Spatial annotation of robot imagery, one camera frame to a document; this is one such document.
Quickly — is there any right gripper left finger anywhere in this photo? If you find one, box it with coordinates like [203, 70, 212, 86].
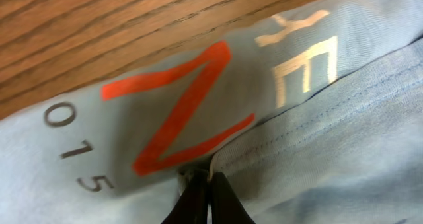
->
[162, 171, 208, 224]

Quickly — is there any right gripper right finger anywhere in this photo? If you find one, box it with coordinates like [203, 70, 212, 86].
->
[210, 172, 255, 224]

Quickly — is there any light blue t-shirt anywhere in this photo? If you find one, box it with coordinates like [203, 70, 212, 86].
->
[1, 0, 422, 223]

